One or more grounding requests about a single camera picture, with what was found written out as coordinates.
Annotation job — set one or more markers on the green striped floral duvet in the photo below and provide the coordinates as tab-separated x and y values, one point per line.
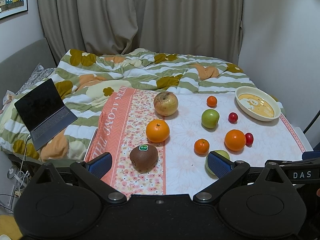
85	81

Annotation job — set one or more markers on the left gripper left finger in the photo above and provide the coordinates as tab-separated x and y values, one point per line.
90	174

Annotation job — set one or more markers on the pink floral table cloth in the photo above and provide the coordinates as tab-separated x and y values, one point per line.
122	127

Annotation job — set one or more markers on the small green apple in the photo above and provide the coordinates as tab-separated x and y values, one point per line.
215	163

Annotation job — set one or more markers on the grey sofa backrest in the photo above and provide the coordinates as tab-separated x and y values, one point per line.
16	69

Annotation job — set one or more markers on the brown kiwi with sticker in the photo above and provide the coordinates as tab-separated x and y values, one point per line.
144	157

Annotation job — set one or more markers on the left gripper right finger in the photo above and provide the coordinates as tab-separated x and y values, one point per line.
229	174

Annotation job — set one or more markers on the open dark laptop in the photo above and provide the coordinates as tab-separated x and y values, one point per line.
44	114

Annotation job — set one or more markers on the beige curtain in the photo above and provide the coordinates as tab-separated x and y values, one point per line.
198	27

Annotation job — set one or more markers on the yellow red apple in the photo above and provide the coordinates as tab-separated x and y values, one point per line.
165	103

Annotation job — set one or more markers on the cream oval cartoon dish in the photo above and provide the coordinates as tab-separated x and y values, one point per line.
257	104

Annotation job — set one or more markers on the red cherry tomato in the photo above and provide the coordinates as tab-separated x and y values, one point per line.
233	118
249	139

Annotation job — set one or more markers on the large orange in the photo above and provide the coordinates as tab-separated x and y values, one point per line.
235	140
157	131

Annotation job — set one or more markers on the large green apple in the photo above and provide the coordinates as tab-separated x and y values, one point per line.
210	118

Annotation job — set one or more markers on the small mandarin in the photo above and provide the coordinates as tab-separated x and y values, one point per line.
212	101
201	147

